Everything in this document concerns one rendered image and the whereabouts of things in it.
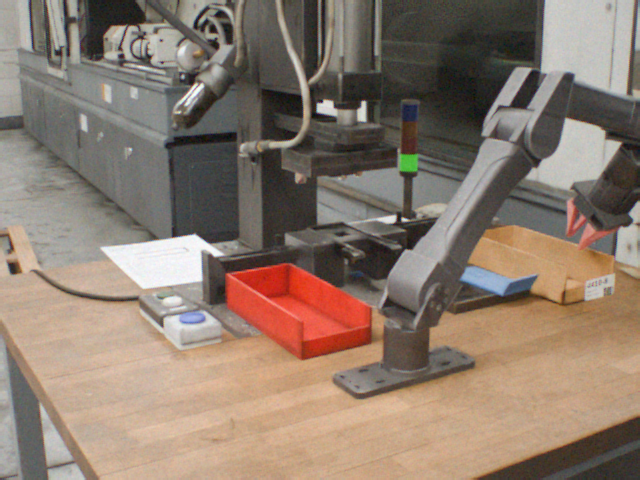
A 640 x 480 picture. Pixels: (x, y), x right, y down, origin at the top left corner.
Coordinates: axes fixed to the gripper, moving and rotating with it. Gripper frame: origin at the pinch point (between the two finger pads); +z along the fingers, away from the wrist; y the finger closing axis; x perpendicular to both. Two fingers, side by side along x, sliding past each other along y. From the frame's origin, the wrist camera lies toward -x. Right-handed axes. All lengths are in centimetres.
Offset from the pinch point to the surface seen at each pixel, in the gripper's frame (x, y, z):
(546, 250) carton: -5.3, 6.9, 11.2
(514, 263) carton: 6.2, 4.0, 9.3
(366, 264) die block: 25.3, 18.4, 21.4
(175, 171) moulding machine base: -50, 248, 215
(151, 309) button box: 68, 15, 19
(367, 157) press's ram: 28.0, 26.6, 2.1
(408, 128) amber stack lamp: 5.4, 43.3, 11.1
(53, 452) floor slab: 61, 74, 167
